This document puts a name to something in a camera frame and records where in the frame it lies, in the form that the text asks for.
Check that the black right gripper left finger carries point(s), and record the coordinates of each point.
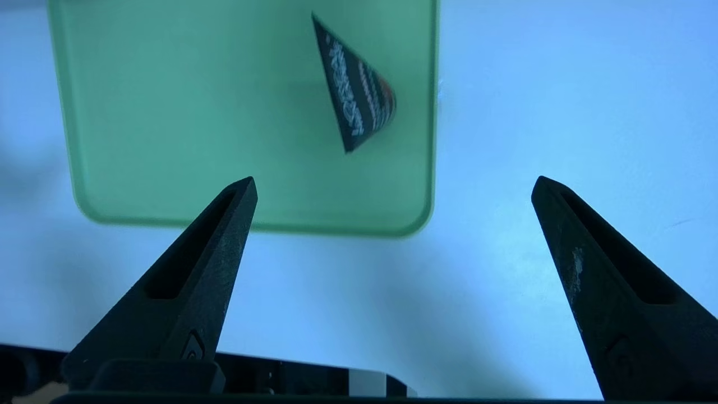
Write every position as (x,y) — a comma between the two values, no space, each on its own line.
(185,292)

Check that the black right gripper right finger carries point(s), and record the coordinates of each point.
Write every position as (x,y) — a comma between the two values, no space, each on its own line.
(611,292)

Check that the black squeeze tube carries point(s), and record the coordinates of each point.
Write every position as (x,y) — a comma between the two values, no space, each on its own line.
(359,95)

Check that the black robot chassis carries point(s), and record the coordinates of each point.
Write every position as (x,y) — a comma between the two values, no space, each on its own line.
(291,379)

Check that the light green plastic tray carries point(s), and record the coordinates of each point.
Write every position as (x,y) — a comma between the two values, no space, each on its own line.
(196,112)

